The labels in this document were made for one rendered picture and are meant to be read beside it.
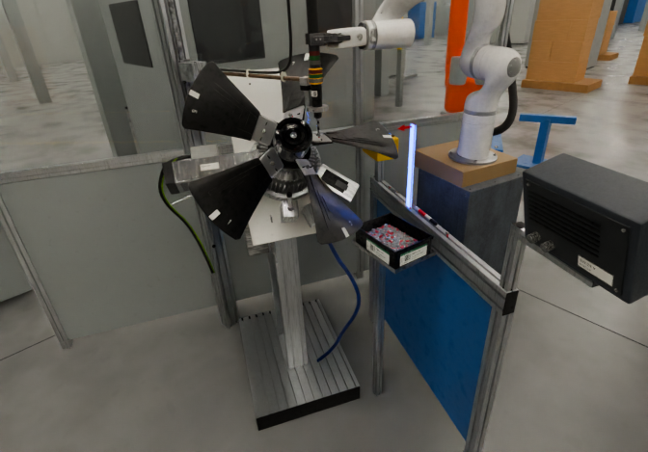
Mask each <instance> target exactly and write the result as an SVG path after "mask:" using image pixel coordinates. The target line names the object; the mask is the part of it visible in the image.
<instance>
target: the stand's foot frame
mask: <svg viewBox="0 0 648 452"><path fill-rule="evenodd" d="M303 314H304V325H305V336H306V346H307V357H308V364H307V365H304V364H303V368H302V366H300V367H296V368H295V369H296V371H295V369H294V368H293V369H289V368H288V365H287V360H286V352H285V345H284V334H281V335H279V332H278V329H277V321H276V314H275V310H271V311H267V312H263V313H260V314H256V315H252V316H248V317H244V318H240V319H239V325H240V331H241V335H242V341H243V347H244V353H245V358H246V363H247V369H248V375H249V380H250V386H251V392H252V396H253V402H254V408H255V414H256V424H257V428H258V430H259V431H260V430H263V429H266V428H269V427H273V426H276V425H279V424H282V423H285V422H287V421H290V420H293V419H296V418H299V417H303V416H306V415H309V414H312V413H315V412H320V411H323V410H326V409H329V408H332V407H335V406H338V405H341V404H344V403H347V402H350V401H353V400H356V399H359V398H360V385H359V383H358V381H357V378H356V376H355V374H354V372H353V370H352V368H351V366H350V364H349V362H348V359H347V357H346V355H345V354H344V352H343V350H342V348H341V346H340V344H339V343H338V345H337V346H336V348H335V349H334V350H333V351H332V352H331V353H330V354H329V355H328V356H327V357H325V358H324V359H323V360H321V361H320V362H317V359H319V358H320V357H321V356H322V355H324V354H325V353H326V352H327V351H328V350H329V349H330V348H331V347H332V346H333V345H334V343H335V342H336V340H337V336H336V334H335V332H334V330H333V328H332V326H331V323H330V321H329V319H328V317H327V315H326V313H325V311H324V309H323V307H322V304H321V303H320V301H319V299H318V300H314V301H310V302H306V303H303Z"/></svg>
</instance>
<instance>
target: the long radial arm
mask: <svg viewBox="0 0 648 452"><path fill-rule="evenodd" d="M259 154H260V153H259V151H258V150H252V151H245V152H238V153H231V154H224V155H217V156H210V157H204V158H196V159H189V160H182V161H175V162H172V164H173V170H174V176H175V184H176V186H177V188H178V190H179V192H180V193H185V192H190V190H189V183H190V182H191V181H194V180H197V179H200V178H203V177H206V176H209V175H211V174H214V173H218V172H221V171H223V170H226V169H229V168H231V167H234V166H237V165H239V164H242V163H245V162H247V161H250V160H253V159H255V158H259V157H260V156H259Z"/></svg>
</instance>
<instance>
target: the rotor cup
mask: <svg viewBox="0 0 648 452"><path fill-rule="evenodd" d="M291 132H296V133H297V137H296V138H292V137H291V136H290V133H291ZM311 142H312V131H311V128H310V126H309V125H308V124H307V123H306V122H305V121H303V120H301V119H298V118H286V119H284V120H281V121H280V122H279V123H278V124H277V126H276V128H275V132H274V136H273V139H272V142H271V144H270V146H273V148H274V149H275V150H276V152H277V153H278V155H279V157H280V159H281V160H282V162H283V168H282V170H285V171H296V170H299V168H298V166H297V165H296V163H295V161H294V159H307V160H309V159H310V156H311ZM270 146H269V147H270ZM269 147H268V148H269ZM268 148H267V149H268ZM280 148H281V149H282V150H281V153H279V149H280ZM302 152H304V154H303V155H302ZM301 155H302V156H301Z"/></svg>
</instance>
